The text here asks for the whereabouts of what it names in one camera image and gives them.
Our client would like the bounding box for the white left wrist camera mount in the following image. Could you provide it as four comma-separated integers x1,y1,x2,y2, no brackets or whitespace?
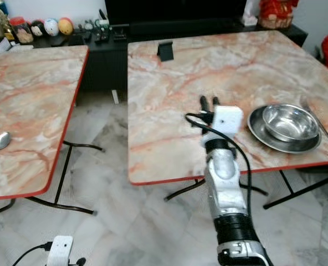
46,236,74,266

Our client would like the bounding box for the red festive figurine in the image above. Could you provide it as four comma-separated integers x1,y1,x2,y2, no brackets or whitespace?
259,0,301,30

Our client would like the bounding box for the steel plate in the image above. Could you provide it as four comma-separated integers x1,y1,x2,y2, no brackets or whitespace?
247,105,324,154

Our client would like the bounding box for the black egg-shaped figure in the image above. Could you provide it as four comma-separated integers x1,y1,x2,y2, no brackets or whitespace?
31,21,46,38

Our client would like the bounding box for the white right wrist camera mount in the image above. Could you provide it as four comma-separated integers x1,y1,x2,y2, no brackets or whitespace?
212,105,244,137

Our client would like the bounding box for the golden ornament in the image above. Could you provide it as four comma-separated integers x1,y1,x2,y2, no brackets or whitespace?
0,8,13,40

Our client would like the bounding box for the white egg-shaped figure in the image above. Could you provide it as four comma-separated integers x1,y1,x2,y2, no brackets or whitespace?
44,18,60,37

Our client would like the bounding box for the black TV cabinet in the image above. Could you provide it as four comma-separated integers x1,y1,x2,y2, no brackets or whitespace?
20,22,309,93

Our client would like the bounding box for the marble-pattern folding table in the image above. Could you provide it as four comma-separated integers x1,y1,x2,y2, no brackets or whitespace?
127,30,328,210
0,45,104,221

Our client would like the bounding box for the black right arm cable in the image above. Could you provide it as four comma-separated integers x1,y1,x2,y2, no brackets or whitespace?
184,112,253,218

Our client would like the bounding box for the yellow egg-shaped figure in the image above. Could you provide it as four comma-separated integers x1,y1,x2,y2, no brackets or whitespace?
58,17,75,36

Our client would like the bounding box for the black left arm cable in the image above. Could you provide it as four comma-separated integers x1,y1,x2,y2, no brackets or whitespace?
12,242,54,266

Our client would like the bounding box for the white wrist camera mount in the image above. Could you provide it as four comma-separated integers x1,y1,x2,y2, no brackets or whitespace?
46,236,74,266
212,105,244,137

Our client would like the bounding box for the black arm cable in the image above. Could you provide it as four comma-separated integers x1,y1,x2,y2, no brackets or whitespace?
184,112,253,218
12,242,54,266

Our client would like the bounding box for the red-lidded glass jar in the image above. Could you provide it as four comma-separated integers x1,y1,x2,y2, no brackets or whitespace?
8,17,33,44

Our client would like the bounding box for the steel fork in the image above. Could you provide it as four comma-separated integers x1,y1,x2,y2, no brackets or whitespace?
299,99,328,146

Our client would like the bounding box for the black television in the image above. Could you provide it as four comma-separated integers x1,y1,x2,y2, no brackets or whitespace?
104,0,251,27

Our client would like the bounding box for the black phone stand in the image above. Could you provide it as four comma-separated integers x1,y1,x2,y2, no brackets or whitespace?
157,41,176,62

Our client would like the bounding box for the steel bowl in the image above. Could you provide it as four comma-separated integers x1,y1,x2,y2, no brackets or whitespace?
262,104,320,144

